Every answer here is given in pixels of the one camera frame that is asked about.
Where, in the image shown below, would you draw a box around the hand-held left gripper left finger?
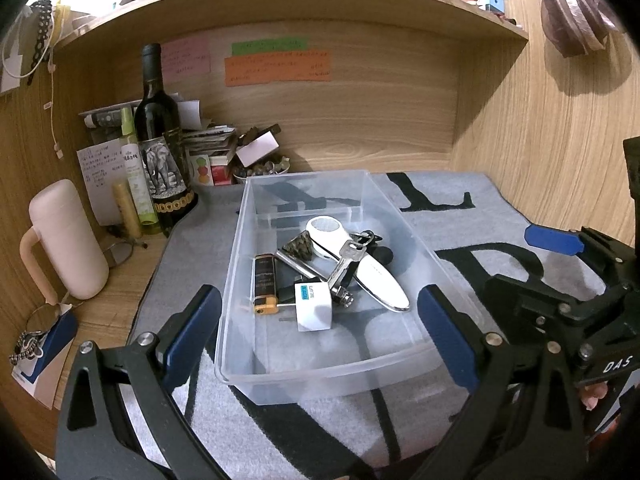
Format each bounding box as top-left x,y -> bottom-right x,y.
55,284 -> 236,480

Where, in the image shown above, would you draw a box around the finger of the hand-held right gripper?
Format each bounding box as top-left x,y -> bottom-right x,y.
482,274 -> 632,346
525,224 -> 640,286

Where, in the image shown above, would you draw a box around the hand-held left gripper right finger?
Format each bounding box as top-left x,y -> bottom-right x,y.
415,284 -> 588,480

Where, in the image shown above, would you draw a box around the clear plastic storage box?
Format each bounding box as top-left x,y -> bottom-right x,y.
215,170 -> 488,406

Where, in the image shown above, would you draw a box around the white plug adapter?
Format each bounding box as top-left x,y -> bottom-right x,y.
277,281 -> 333,333

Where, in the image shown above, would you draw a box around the person's right hand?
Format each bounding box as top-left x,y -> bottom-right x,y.
580,382 -> 609,409

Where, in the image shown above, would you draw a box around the white silver folding knife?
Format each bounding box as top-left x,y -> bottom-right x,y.
350,246 -> 412,313

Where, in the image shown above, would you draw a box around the black lighter with orange end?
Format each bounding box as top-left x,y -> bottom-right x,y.
252,254 -> 279,317

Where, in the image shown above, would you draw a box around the grey mat with black letters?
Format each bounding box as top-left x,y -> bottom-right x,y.
127,172 -> 608,480

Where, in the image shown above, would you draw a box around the silver metal clasp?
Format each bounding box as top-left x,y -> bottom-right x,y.
327,270 -> 356,308

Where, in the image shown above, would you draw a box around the silver metal bar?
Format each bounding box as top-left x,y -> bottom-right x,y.
274,250 -> 326,283

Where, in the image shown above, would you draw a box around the silver key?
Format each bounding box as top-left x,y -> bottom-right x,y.
327,240 -> 368,286

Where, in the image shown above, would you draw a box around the patterned cone shaped object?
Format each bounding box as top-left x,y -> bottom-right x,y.
280,232 -> 313,266

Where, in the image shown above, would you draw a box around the yellow lip balm tube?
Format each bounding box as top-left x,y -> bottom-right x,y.
112,182 -> 143,239

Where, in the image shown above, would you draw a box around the blue and white box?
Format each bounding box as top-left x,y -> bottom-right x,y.
10,310 -> 78,411

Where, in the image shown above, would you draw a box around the white bowl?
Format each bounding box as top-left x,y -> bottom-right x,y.
231,160 -> 292,186

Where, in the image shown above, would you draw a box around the card with coloured round stickers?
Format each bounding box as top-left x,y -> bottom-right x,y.
187,154 -> 213,187

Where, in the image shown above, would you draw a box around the green white spray bottle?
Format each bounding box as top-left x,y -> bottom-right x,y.
119,106 -> 161,236

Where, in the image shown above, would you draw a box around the handwritten white paper note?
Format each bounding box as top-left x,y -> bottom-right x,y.
76,141 -> 126,227

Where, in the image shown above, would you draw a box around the stack of papers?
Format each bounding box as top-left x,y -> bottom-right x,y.
177,92 -> 238,158

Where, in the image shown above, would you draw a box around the white blank card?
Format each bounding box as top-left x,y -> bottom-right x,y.
235,130 -> 281,167

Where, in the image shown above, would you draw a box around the brown wood piece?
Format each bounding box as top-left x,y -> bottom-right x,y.
240,122 -> 283,148

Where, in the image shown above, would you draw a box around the wine bottle with elephant label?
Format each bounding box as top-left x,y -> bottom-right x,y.
133,43 -> 199,238

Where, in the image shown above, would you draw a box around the dark rolled tube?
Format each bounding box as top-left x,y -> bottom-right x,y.
82,107 -> 138,131

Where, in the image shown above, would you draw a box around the brown layered round object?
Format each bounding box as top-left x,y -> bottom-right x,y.
537,0 -> 626,58

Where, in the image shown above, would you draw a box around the orange paper note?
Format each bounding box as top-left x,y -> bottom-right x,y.
224,50 -> 333,87

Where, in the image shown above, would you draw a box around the pink sticky note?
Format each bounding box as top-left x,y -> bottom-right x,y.
160,36 -> 212,83

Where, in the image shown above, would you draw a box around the green paper strip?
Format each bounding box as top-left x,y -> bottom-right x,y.
231,36 -> 307,56

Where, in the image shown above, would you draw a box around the wooden desk shelf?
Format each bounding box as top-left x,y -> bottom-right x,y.
50,0 -> 531,53

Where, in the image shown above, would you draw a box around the thin frame glasses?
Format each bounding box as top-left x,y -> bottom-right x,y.
102,237 -> 148,268

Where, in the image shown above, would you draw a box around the pale pink mug with handle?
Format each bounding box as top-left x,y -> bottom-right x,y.
19,179 -> 110,307

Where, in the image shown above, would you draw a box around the beaded bracelet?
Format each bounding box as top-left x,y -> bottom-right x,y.
9,330 -> 46,366

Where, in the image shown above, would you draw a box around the black beaded strap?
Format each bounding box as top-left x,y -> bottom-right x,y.
27,0 -> 53,86

